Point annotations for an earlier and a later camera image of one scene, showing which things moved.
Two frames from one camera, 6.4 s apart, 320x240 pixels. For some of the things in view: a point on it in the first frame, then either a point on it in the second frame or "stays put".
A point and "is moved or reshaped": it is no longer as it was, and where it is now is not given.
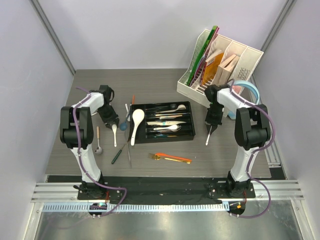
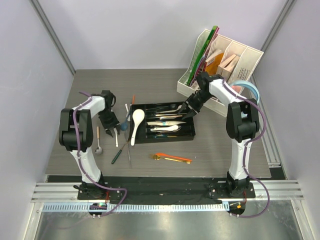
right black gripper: (214, 123) to (190, 103)
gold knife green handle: (164, 135) stays put
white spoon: (173, 127) stays put
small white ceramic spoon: (114, 128) is moved or reshaped
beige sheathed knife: (164, 123) stays put
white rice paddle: (180, 107) stays put
